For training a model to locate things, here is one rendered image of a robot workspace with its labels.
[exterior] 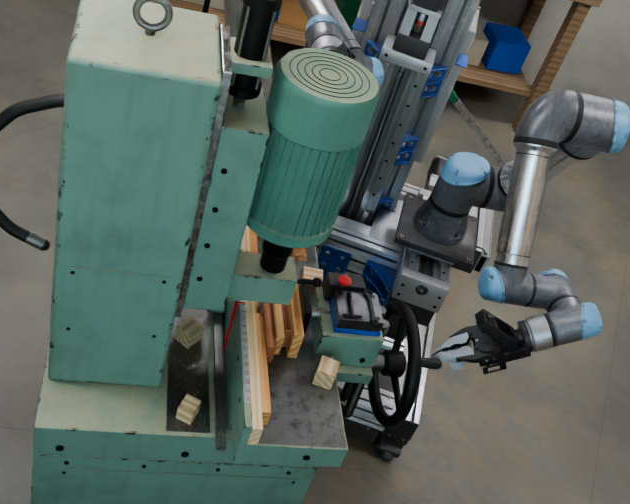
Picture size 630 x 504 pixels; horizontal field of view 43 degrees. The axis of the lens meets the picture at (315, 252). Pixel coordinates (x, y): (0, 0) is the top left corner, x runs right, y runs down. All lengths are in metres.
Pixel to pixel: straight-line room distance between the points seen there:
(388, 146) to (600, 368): 1.60
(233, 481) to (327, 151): 0.78
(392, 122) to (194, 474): 1.05
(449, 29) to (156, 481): 1.29
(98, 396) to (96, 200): 0.47
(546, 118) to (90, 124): 0.98
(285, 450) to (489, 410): 1.59
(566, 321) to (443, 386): 1.29
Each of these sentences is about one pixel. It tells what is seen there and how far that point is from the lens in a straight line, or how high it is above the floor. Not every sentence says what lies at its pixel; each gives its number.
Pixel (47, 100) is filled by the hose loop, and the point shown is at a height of 1.29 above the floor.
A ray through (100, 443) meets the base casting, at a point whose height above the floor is 0.76.
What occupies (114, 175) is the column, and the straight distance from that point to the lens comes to 1.30.
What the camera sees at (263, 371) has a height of 0.94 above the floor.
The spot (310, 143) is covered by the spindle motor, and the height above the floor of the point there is 1.42.
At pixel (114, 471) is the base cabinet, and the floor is 0.67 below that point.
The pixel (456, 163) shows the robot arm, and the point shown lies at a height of 1.04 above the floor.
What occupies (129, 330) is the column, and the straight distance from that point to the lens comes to 1.54.
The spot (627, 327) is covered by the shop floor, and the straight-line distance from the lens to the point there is 3.74.
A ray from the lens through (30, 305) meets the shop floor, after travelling 2.89.
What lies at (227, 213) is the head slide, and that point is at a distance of 1.39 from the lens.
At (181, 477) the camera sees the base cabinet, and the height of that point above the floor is 0.66.
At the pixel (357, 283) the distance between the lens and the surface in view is 1.70.
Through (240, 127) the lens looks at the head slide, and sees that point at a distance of 1.29.
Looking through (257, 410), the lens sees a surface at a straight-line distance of 1.49.
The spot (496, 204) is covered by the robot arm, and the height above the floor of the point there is 0.97.
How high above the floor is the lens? 2.12
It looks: 40 degrees down
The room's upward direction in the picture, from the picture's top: 19 degrees clockwise
